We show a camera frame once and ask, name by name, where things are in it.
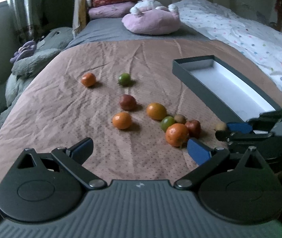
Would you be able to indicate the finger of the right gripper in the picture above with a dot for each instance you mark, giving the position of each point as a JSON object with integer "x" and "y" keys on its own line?
{"x": 244, "y": 127}
{"x": 266, "y": 120}

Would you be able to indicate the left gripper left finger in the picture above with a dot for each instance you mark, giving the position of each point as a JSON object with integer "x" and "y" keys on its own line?
{"x": 41, "y": 187}

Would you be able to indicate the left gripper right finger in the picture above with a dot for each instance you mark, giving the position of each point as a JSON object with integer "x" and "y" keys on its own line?
{"x": 238, "y": 188}

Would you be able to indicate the dark red plum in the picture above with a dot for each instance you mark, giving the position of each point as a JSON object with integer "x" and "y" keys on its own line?
{"x": 194, "y": 128}
{"x": 127, "y": 102}

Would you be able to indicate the small brown kiwi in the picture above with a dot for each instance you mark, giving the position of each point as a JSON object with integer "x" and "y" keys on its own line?
{"x": 179, "y": 118}

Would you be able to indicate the large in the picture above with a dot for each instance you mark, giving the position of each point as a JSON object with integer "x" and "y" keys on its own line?
{"x": 177, "y": 134}

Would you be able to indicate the green lime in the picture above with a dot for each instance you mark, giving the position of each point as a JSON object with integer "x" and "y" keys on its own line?
{"x": 167, "y": 122}
{"x": 124, "y": 79}

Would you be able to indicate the yellow-orange orange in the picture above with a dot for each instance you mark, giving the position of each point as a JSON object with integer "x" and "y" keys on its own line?
{"x": 156, "y": 111}

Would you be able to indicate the small orange mandarin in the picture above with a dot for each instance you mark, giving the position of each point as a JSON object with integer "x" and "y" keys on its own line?
{"x": 88, "y": 80}

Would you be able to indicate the dark grey open box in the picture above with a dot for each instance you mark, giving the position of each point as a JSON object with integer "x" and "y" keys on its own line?
{"x": 228, "y": 93}

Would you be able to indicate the white polka dot duvet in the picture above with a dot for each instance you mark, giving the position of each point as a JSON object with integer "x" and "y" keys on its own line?
{"x": 259, "y": 43}

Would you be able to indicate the pink brown bed cover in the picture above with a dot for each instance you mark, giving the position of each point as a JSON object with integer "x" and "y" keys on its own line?
{"x": 117, "y": 93}

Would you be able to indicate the purple plush toy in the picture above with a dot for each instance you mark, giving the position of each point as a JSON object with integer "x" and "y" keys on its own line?
{"x": 27, "y": 50}

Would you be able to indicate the pink bunny plush cushion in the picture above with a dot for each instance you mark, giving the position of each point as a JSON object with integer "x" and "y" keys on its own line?
{"x": 150, "y": 17}

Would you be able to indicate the grey plush toy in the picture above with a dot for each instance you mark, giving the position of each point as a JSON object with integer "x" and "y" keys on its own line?
{"x": 25, "y": 70}

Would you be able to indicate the grey bed sheet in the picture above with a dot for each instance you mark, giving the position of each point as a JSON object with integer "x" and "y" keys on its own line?
{"x": 112, "y": 29}

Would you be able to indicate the stack of pink pillows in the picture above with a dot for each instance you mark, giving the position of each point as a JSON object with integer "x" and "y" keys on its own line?
{"x": 112, "y": 1}

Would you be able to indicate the curtain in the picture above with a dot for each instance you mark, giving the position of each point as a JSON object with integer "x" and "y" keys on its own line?
{"x": 26, "y": 16}

